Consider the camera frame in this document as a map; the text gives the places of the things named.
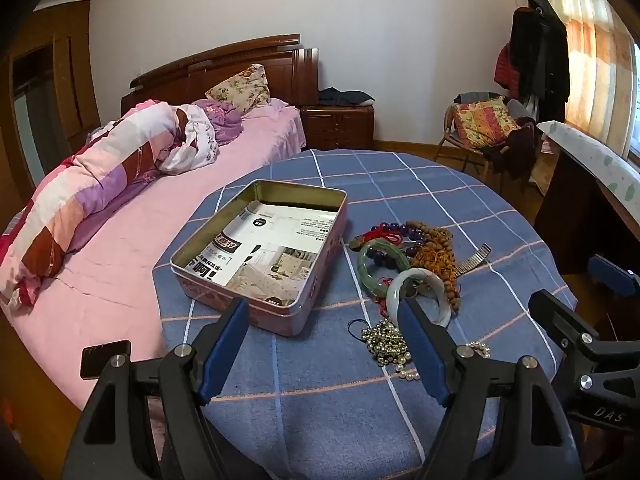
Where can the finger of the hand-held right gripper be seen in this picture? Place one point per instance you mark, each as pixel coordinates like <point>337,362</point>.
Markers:
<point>560,312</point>
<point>611,271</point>

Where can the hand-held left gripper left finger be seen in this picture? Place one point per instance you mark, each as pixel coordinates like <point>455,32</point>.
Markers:
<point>225,350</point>

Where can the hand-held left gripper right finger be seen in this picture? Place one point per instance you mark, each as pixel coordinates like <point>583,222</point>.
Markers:
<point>425,355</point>

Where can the pink metal tin box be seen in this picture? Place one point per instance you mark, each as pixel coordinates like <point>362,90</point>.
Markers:
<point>280,317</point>

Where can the white jade bangle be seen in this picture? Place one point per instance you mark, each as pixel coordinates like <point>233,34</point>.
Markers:
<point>441,286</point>

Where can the green jade bangle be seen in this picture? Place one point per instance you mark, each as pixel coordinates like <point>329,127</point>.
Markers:
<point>367,256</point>

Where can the dark wooden desk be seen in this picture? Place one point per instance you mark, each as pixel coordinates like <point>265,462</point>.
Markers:
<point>570,220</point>

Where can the silver metal watch band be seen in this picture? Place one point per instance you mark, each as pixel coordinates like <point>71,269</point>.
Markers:
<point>475,258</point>

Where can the printed paper sheet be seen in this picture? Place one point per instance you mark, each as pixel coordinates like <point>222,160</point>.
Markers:
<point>280,255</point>

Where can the white patterned desk cover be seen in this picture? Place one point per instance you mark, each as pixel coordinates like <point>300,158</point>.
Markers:
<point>585,152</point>

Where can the black phone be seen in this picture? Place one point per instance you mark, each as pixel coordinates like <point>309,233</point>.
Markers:
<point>102,359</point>

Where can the bed with pink sheet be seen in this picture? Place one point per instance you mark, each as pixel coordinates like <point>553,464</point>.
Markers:
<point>150,230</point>

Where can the dark maroon garment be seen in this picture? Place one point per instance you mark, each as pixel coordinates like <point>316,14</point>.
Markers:
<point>520,152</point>

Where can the blue checked tablecloth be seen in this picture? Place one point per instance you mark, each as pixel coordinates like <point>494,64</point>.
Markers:
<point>400,185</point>

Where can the rattan chair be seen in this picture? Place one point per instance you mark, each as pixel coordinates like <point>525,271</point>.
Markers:
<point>462,147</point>

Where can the colourful patchwork cushion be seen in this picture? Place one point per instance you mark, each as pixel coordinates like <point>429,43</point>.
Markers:
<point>485,120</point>

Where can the orange patterned curtain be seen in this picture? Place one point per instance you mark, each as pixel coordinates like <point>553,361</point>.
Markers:
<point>595,60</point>

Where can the white crumpled cloth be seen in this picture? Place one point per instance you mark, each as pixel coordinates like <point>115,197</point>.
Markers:
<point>197,140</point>

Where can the pink purple patchwork quilt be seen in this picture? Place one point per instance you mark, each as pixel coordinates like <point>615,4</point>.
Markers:
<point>100,170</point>

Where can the black hanging coat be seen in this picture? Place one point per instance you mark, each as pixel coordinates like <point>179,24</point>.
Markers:
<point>542,55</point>

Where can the red hanging garment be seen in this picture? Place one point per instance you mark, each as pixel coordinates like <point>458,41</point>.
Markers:
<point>504,67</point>

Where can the wooden nightstand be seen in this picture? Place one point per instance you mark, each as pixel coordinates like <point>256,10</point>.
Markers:
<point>337,127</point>

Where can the floral pillow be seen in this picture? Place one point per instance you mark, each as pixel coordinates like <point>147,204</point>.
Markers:
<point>242,87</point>

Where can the dark folded clothes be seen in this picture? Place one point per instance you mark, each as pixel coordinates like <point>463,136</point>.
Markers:
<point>345,96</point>

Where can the wooden headboard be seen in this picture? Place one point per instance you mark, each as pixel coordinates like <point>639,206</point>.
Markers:
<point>280,70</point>

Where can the wooden wardrobe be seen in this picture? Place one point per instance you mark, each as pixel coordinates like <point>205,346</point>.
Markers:
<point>65,85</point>

